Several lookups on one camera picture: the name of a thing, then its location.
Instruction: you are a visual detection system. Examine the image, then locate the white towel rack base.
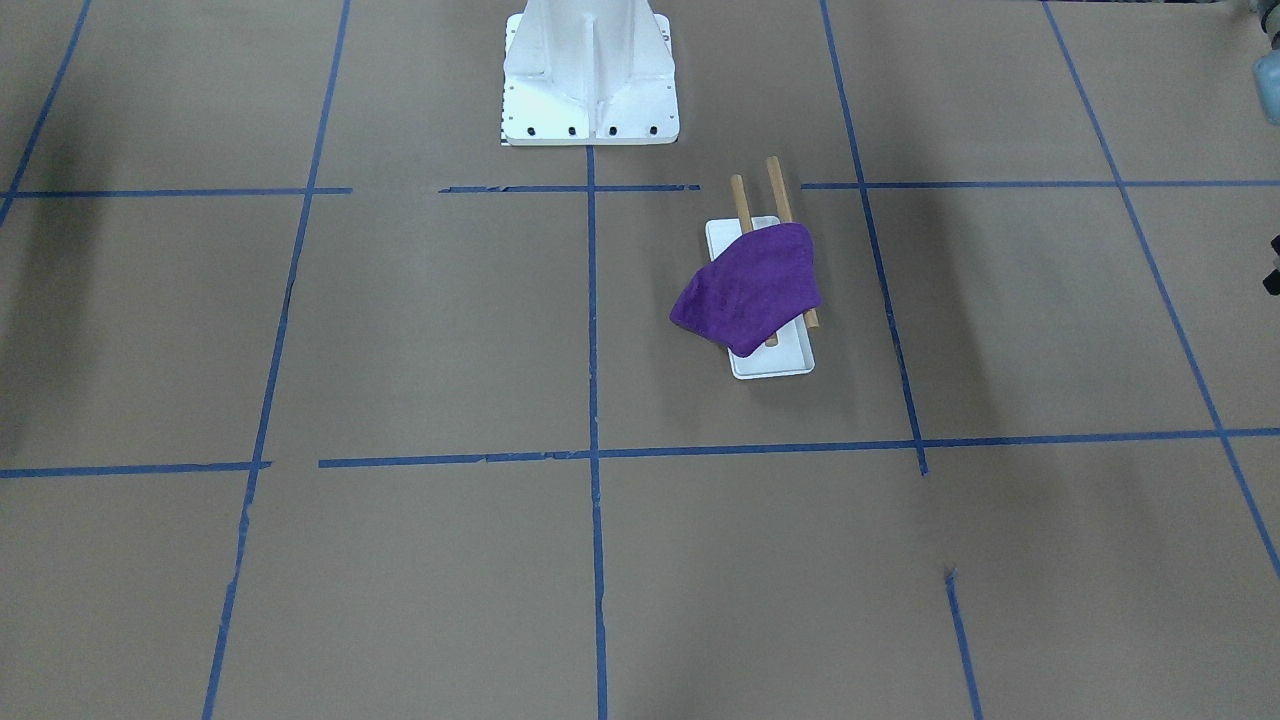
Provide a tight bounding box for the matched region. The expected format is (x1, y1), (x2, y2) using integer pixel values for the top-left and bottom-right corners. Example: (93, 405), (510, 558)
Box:
(704, 218), (817, 380)

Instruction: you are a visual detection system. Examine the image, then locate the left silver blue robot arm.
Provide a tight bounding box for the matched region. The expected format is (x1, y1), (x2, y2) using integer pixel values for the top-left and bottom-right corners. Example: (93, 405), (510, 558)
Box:
(1249, 1), (1279, 127)

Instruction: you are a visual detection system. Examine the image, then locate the lower wooden rack rod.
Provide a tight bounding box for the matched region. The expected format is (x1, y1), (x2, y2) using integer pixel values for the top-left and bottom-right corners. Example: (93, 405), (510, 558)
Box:
(765, 155), (820, 331)

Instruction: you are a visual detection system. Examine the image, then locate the purple microfibre towel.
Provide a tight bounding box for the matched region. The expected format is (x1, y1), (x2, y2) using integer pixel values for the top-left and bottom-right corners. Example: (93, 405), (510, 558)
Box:
(669, 222), (823, 357)

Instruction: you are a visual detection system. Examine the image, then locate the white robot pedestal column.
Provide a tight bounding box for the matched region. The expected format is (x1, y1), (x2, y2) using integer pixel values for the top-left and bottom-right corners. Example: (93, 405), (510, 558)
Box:
(500, 1), (681, 147)

